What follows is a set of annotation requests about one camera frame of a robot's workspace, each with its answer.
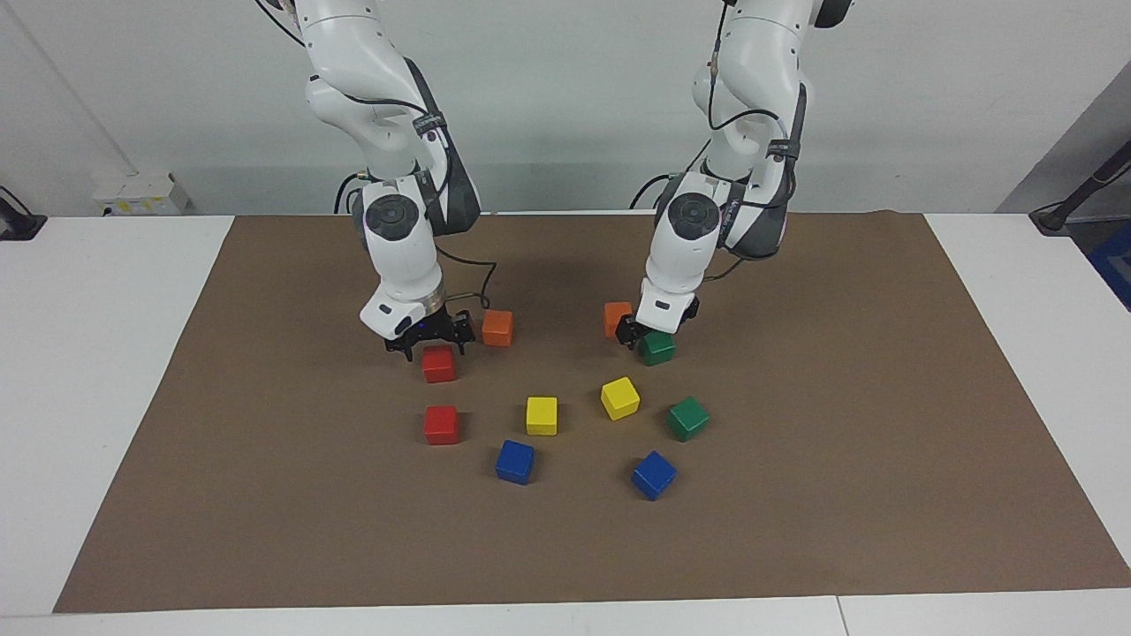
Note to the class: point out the black clamp base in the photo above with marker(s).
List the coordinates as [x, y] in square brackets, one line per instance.
[18, 225]

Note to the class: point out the red wooden cube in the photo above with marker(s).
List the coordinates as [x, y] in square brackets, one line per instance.
[441, 425]
[438, 365]

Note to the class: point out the orange wooden cube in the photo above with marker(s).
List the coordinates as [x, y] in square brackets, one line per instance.
[615, 316]
[497, 328]

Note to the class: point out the white power socket box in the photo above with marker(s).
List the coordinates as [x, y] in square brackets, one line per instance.
[141, 190]

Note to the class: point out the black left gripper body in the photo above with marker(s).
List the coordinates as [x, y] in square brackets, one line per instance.
[691, 311]

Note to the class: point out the yellow wooden cube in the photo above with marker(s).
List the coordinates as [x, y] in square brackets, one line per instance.
[619, 397]
[542, 415]

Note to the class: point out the black stand pole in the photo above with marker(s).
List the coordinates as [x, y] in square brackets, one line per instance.
[1051, 219]

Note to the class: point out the green wooden cube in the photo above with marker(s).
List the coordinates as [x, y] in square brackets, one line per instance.
[657, 350]
[687, 418]

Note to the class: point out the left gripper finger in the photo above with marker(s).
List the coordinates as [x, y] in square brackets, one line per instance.
[629, 331]

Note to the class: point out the brown paper table mat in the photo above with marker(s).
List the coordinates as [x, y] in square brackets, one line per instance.
[795, 530]

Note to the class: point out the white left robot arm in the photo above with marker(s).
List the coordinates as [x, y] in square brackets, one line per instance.
[694, 256]

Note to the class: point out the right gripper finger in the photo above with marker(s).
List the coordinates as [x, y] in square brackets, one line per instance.
[408, 352]
[461, 343]

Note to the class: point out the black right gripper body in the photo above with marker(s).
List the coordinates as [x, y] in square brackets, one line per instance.
[433, 329]

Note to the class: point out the blue crate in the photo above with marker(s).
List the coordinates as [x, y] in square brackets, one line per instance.
[1115, 261]

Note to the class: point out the blue wooden cube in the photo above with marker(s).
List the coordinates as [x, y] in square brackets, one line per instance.
[515, 461]
[654, 474]

